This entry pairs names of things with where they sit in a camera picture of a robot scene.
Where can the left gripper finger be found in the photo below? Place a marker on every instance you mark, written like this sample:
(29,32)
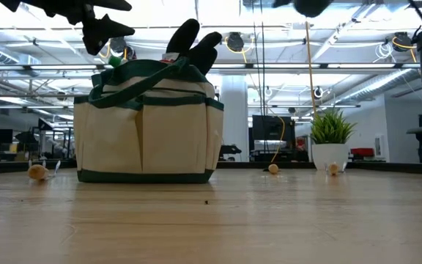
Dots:
(112,4)
(97,34)

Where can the red black garden glove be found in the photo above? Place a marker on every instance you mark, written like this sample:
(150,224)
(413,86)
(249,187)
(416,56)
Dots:
(196,55)

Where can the cream green canvas gardening bag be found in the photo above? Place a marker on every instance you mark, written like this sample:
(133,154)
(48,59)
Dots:
(141,139)

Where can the long ceiling light strip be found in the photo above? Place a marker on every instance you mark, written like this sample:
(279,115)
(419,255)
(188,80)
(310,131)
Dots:
(288,66)

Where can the small black ceiling reel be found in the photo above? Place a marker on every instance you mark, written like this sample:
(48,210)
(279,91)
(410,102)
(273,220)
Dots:
(318,92)

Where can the white round pillar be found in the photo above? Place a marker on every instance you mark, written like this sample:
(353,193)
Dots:
(234,117)

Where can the green plant in white pot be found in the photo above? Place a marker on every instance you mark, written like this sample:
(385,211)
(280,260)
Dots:
(330,154)

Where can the red seat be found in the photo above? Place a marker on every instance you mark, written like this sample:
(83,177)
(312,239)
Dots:
(362,152)

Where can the black aluminium table frame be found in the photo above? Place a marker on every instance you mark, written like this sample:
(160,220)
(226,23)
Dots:
(398,168)

